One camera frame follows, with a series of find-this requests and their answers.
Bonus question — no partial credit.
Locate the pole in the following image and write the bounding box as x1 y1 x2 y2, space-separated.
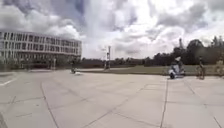
105 45 112 71

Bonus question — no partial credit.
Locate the grass strip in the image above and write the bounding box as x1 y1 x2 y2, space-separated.
77 64 224 77

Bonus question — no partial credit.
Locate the grey concrete slab plaza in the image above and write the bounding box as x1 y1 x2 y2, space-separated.
0 69 224 128

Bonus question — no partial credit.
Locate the person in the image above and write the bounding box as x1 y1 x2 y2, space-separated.
69 58 77 75
174 56 185 73
196 55 206 73

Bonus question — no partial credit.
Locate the white scooter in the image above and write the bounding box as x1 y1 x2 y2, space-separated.
168 63 187 80

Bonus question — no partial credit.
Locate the row of small trees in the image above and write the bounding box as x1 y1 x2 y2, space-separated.
0 55 81 71

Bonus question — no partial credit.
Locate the white multi-storey building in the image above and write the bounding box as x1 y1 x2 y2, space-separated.
0 30 83 69

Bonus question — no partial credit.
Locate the row of dark trees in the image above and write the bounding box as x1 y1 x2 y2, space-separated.
79 35 224 67

